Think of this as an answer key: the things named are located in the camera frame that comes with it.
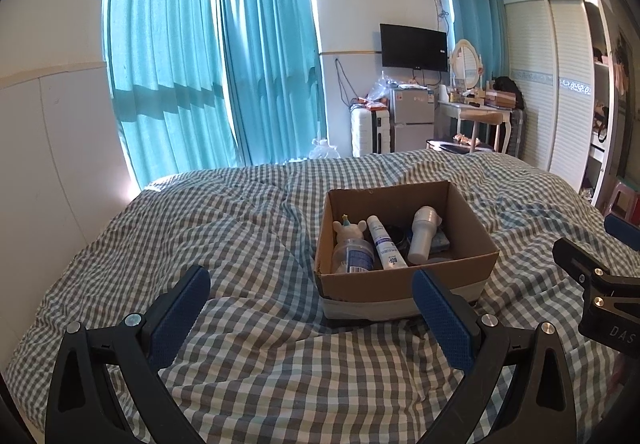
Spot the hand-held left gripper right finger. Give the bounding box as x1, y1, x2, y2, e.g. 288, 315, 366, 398
411, 268, 578, 444

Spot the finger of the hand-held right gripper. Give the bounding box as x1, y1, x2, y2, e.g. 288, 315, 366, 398
603, 214, 640, 253
552, 237, 640, 285

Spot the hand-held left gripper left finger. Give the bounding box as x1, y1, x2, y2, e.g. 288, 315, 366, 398
44, 265, 212, 444

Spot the cardboard box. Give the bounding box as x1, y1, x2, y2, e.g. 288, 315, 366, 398
314, 180, 501, 322

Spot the white cylindrical bottle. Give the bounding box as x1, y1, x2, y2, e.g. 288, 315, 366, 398
407, 206, 442, 266

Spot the white bear figurine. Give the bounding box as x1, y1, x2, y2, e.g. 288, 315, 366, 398
332, 214, 367, 245

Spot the pink plastic stool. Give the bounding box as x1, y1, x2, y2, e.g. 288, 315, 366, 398
606, 178, 640, 219

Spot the white tube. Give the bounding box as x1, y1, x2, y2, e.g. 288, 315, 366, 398
366, 216, 404, 271

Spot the clear plastic jar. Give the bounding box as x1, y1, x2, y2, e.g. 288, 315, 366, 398
331, 240, 376, 275

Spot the white wardrobe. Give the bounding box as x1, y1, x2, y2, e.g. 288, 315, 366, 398
502, 0, 620, 197

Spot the wooden stool chair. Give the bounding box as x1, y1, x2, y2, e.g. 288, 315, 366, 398
437, 98, 516, 155

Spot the black bag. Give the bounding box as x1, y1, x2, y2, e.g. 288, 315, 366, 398
492, 76, 524, 108

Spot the silver mini fridge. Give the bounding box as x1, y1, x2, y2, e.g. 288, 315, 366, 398
389, 88, 435, 153

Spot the white suitcase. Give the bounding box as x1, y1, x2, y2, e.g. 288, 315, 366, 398
350, 106, 391, 158

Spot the clear plastic bag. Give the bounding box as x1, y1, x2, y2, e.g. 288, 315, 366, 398
311, 138, 342, 161

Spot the white oval vanity mirror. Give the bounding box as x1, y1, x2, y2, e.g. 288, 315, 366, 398
450, 38, 483, 92

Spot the teal curtain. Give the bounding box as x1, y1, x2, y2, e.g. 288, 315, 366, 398
442, 0, 508, 87
102, 0, 242, 187
215, 0, 329, 165

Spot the black wall television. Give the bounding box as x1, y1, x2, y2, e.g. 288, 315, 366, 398
379, 24, 448, 72

